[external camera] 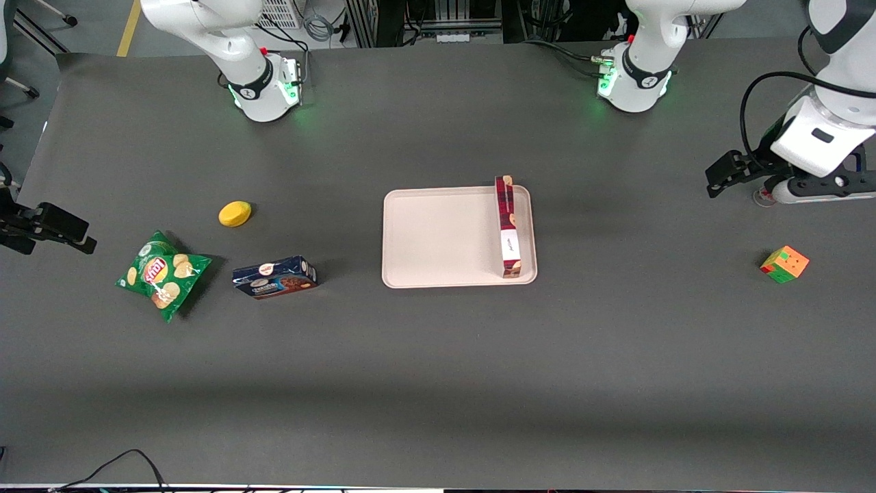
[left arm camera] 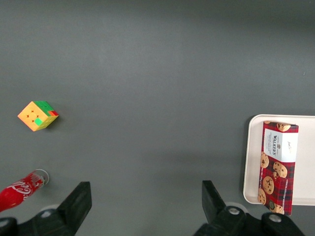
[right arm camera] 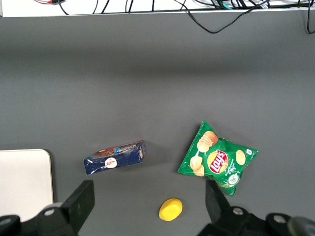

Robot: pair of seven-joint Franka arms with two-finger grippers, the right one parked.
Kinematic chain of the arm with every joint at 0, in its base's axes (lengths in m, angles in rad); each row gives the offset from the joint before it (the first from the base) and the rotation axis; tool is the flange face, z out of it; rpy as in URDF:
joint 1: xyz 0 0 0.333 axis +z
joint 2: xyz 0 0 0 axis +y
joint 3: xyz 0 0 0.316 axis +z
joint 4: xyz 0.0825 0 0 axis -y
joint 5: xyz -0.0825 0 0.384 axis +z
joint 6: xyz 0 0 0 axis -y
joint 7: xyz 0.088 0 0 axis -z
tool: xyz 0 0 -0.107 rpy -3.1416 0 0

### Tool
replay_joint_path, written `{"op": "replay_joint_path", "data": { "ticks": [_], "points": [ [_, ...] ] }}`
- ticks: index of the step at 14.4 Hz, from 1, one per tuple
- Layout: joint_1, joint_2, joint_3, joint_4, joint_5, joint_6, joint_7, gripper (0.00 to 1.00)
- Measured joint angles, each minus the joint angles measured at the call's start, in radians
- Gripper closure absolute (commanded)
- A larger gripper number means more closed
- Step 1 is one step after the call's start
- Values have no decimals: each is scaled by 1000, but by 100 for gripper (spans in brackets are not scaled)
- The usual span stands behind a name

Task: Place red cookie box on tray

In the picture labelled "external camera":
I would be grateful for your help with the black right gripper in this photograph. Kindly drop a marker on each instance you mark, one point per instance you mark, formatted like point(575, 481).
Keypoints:
point(20, 224)

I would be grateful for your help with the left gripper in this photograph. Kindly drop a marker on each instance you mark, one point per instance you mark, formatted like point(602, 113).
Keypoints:
point(755, 166)

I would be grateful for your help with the red cookie box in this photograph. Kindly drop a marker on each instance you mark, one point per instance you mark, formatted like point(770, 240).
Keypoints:
point(508, 226)

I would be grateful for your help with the dark blue cookie box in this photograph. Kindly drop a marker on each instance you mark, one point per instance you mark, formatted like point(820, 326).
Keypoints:
point(274, 277)

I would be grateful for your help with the white rectangular plastic tray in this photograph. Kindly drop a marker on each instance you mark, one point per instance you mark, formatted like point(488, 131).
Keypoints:
point(445, 236)

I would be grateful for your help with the white perforated box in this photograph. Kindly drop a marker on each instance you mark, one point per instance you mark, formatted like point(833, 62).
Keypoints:
point(280, 14)

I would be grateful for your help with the colourful puzzle cube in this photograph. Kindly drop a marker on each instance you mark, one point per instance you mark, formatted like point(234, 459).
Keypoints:
point(785, 264)

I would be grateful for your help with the green Lay's chips bag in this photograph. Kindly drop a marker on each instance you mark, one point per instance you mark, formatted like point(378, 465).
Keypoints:
point(161, 274)

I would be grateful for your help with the yellow lemon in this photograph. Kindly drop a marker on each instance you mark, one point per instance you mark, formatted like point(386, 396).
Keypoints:
point(235, 213)

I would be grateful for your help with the office chair base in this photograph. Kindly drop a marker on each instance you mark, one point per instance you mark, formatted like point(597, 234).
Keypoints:
point(70, 20)

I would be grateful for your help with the white power strip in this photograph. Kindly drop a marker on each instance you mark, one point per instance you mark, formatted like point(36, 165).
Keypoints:
point(452, 36)

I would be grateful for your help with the dark grey table mat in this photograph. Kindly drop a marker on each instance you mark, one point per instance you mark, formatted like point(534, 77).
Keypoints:
point(438, 376)

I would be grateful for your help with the aluminium profile frame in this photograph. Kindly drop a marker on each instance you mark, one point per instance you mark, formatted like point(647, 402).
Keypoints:
point(359, 20)

